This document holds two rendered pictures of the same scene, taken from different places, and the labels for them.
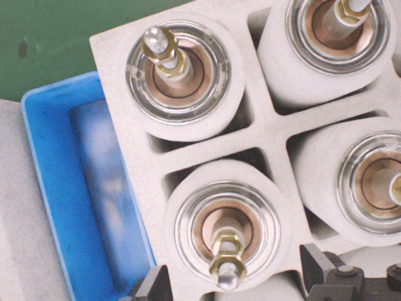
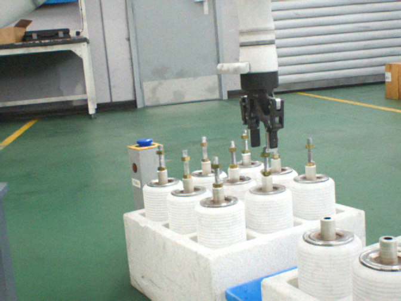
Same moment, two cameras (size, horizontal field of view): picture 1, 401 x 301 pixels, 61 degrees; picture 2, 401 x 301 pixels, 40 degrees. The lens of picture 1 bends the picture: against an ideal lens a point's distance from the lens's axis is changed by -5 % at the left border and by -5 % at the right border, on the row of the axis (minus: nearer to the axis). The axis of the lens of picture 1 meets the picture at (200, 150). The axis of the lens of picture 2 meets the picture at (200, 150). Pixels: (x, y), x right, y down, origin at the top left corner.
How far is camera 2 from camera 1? 108 cm
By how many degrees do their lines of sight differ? 83
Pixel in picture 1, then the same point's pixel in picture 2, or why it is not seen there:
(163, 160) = (257, 235)
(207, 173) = (250, 196)
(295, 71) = (207, 194)
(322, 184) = (241, 187)
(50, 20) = not seen: outside the picture
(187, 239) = (274, 192)
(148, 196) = (276, 235)
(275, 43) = (199, 197)
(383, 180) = (233, 174)
